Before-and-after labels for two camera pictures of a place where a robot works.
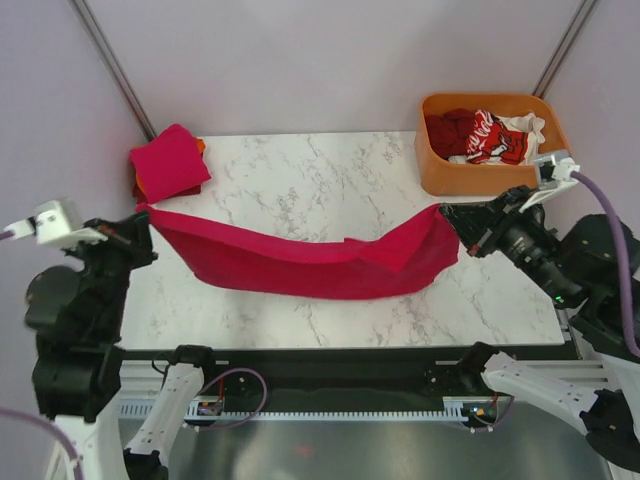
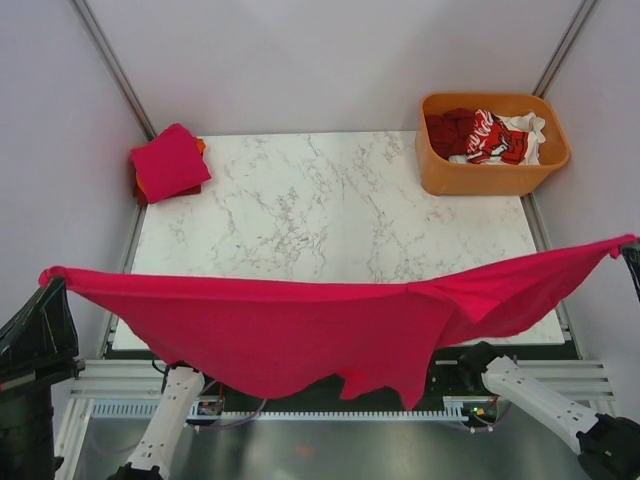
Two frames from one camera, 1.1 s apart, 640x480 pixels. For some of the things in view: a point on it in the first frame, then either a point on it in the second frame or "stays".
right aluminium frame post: x=559 y=57 stays
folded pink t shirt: x=171 y=164 stays
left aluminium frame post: x=116 y=67 stays
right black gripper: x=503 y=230 -> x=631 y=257
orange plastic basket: x=438 y=176 stays
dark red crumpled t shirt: x=448 y=131 stays
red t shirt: x=236 y=262 -> x=255 y=338
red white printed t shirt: x=512 y=140 stays
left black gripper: x=132 y=232 -> x=40 y=339
